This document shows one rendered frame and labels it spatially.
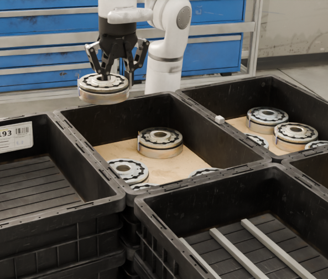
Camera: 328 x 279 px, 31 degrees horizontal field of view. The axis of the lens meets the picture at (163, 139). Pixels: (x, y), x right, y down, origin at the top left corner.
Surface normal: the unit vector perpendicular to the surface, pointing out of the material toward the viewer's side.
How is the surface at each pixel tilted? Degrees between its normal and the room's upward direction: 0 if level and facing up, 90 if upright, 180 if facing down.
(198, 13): 90
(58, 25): 90
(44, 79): 90
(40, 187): 0
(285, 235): 0
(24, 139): 90
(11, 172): 0
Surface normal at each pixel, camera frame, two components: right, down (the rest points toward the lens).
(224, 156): -0.88, 0.18
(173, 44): 0.54, 0.45
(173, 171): 0.03, -0.90
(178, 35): 0.70, 0.43
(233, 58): 0.32, 0.42
